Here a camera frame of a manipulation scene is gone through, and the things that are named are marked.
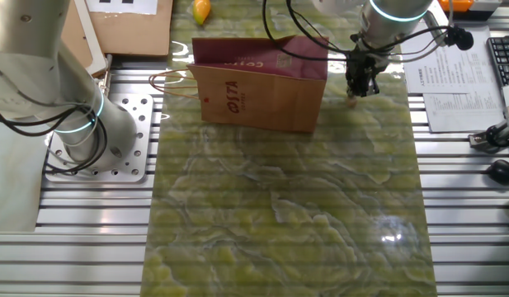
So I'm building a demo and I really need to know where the Costa paper bag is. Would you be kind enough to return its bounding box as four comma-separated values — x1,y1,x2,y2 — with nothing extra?
148,34,330,134

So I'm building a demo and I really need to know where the grey plastic block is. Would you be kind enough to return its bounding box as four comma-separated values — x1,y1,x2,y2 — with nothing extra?
470,0,503,12

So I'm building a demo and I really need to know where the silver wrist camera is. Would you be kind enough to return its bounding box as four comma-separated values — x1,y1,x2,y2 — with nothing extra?
421,7,450,45

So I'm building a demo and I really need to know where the orange plastic block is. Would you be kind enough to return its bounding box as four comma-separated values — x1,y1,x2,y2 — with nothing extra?
437,0,474,12

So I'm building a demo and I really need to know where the silver metal clamp handle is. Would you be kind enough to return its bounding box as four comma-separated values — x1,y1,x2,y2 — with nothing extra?
97,53,114,97

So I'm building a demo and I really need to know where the green marble pattern mat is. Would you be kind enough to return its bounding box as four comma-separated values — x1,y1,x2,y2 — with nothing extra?
140,0,439,297

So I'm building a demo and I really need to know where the checkerboard calibration paper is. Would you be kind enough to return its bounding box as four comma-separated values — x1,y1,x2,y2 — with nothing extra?
85,0,159,16

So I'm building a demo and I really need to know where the brown cardboard sheet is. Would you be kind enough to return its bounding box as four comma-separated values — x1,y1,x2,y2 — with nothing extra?
62,0,174,57

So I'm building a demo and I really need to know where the white framed brown board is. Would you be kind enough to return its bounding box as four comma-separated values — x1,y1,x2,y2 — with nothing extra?
62,0,110,78

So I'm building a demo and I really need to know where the yellow toy mango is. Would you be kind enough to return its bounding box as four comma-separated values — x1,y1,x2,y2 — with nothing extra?
191,0,212,26

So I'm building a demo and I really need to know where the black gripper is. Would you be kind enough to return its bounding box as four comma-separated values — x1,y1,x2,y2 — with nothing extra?
345,48,389,99

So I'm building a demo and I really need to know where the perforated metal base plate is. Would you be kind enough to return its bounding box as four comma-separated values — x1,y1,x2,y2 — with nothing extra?
45,92,155,183

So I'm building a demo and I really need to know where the printed paper sheet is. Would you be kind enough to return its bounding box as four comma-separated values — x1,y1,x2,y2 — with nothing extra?
422,92,507,134
400,24,505,95

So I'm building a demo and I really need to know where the black cable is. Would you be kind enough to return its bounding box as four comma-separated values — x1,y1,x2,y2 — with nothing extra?
0,57,109,174
262,0,475,63

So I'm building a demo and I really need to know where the black keyboard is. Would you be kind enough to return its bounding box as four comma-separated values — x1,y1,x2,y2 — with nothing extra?
487,35,509,88

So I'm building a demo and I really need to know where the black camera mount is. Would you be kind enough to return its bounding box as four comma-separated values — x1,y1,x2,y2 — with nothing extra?
468,121,509,154

